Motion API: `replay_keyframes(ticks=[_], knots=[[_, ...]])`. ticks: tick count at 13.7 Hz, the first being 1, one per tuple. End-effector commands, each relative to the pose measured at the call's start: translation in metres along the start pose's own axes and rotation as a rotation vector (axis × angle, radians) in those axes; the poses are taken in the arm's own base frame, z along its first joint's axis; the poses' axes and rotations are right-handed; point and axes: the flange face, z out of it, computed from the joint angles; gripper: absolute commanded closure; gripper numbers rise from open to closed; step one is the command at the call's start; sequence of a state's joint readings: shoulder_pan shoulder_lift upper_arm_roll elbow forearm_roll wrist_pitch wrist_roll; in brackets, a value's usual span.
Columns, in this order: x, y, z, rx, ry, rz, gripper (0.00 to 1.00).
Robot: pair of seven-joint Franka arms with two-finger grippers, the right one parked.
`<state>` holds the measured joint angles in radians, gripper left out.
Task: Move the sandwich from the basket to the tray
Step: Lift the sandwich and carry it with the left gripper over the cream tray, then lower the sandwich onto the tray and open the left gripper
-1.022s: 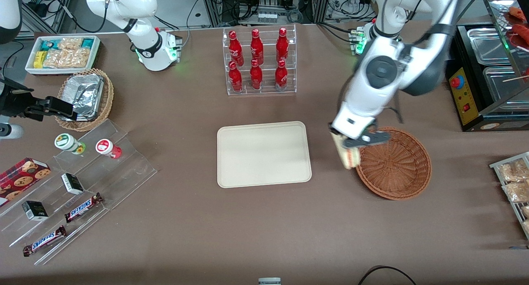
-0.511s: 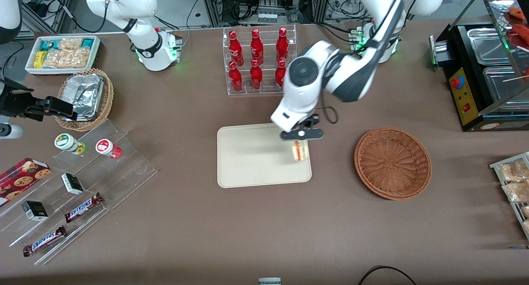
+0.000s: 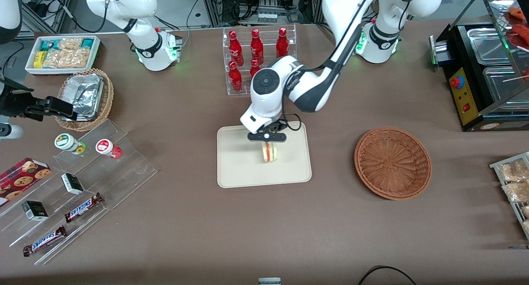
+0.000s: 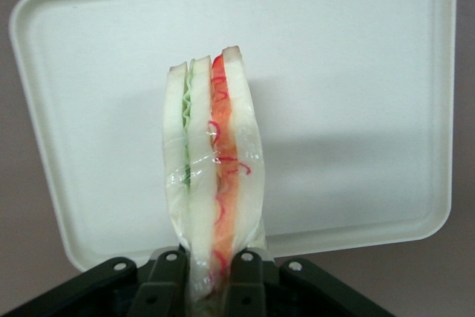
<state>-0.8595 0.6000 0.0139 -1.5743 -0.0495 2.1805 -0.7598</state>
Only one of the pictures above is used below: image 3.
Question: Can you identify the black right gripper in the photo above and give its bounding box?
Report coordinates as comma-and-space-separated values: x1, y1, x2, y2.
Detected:
0, 78, 78, 122

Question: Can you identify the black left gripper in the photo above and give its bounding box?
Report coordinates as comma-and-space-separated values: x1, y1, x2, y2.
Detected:
247, 127, 287, 149

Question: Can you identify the triangular sandwich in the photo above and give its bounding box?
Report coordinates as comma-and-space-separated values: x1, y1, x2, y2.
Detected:
260, 142, 279, 163

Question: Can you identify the beige plastic tray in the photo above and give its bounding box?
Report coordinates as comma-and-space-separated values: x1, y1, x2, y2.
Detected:
217, 121, 312, 189

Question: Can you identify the light wicker basket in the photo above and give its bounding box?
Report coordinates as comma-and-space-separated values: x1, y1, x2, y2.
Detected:
55, 68, 114, 132

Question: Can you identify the brown wicker basket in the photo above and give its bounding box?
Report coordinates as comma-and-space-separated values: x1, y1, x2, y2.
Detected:
354, 127, 432, 201

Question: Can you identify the aluminium foil container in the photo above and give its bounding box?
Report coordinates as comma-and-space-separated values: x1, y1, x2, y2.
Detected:
61, 74, 105, 121

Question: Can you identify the green lidded cup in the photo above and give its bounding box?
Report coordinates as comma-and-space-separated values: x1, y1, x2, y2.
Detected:
54, 133, 86, 155

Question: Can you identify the white snack bin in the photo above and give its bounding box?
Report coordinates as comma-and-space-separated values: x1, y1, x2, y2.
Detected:
25, 35, 102, 76

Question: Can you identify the clear bag of puffed snacks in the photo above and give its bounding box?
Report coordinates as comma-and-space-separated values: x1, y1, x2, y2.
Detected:
43, 37, 90, 69

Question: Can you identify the red lidded cup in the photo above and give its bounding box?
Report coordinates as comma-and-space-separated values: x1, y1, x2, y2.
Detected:
95, 139, 123, 160

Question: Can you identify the clear acrylic bottle rack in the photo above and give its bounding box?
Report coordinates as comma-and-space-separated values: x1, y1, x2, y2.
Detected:
222, 24, 298, 96

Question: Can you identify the small black box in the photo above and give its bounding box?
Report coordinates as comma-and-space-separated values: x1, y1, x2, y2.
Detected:
61, 172, 85, 195
21, 200, 49, 222

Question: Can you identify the red cookie box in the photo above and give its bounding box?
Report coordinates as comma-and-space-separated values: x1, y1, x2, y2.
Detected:
0, 157, 52, 207

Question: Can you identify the clear acrylic step display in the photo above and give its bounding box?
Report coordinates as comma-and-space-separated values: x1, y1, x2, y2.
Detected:
0, 119, 158, 266

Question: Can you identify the Snickers bar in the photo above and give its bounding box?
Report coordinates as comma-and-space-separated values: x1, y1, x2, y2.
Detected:
64, 192, 104, 224
22, 225, 68, 258

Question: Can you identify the black food warmer machine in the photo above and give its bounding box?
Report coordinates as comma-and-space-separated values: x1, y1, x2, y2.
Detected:
429, 0, 529, 132

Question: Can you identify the clear bag of fried snacks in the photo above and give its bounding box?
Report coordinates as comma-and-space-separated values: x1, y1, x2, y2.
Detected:
502, 182, 529, 203
497, 158, 529, 182

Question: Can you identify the black cable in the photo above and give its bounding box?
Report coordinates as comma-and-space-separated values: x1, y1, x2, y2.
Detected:
357, 265, 419, 285

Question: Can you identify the metal wire rack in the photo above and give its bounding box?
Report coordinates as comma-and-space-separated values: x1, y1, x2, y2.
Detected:
489, 151, 529, 241

